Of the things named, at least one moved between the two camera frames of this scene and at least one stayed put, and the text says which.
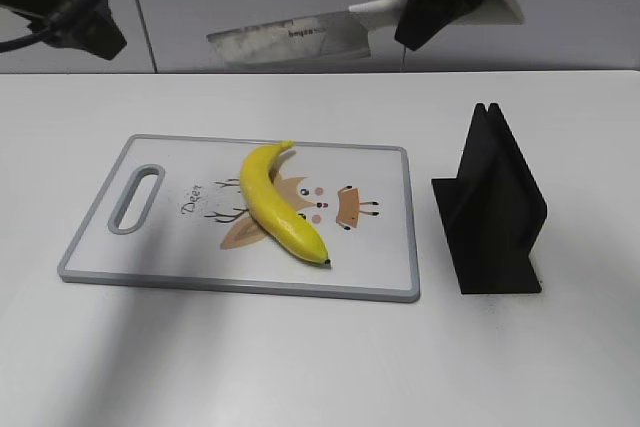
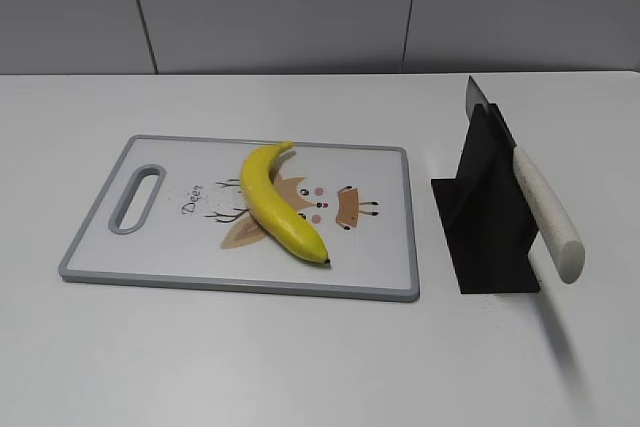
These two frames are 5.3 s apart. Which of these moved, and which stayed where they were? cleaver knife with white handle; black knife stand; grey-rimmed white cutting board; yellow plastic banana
Moved: cleaver knife with white handle
Stayed: yellow plastic banana; grey-rimmed white cutting board; black knife stand
